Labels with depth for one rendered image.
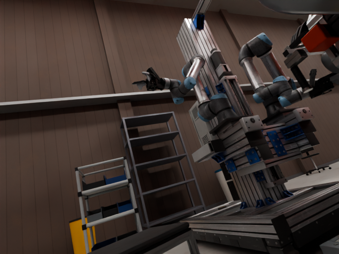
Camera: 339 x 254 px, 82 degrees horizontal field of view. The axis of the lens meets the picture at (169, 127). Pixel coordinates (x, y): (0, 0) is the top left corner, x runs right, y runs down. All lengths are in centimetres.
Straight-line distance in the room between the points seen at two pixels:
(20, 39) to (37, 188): 349
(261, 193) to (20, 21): 620
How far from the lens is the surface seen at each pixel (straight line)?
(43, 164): 439
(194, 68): 148
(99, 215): 214
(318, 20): 108
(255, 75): 154
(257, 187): 159
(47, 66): 545
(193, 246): 104
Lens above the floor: 46
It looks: 19 degrees up
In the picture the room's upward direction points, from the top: 18 degrees counter-clockwise
